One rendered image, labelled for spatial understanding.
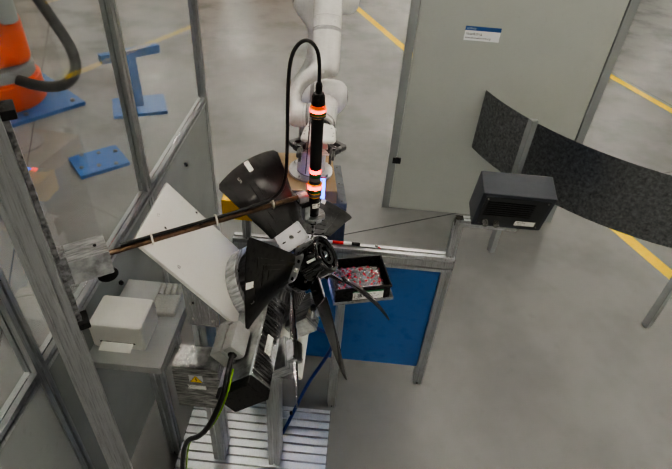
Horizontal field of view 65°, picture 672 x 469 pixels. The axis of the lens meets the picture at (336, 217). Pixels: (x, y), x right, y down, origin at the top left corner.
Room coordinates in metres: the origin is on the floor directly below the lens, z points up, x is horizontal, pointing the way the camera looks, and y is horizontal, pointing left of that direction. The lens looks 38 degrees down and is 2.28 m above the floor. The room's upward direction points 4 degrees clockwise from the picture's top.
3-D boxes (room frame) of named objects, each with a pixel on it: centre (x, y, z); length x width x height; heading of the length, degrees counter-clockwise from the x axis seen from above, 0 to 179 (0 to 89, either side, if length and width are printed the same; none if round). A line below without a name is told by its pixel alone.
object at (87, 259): (0.90, 0.59, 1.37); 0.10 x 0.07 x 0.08; 124
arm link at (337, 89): (1.92, 0.08, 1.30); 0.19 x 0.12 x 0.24; 96
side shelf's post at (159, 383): (1.14, 0.62, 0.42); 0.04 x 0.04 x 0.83; 89
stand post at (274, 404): (1.11, 0.18, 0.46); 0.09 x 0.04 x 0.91; 179
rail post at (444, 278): (1.59, -0.47, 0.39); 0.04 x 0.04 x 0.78; 89
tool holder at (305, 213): (1.24, 0.08, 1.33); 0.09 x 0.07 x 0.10; 124
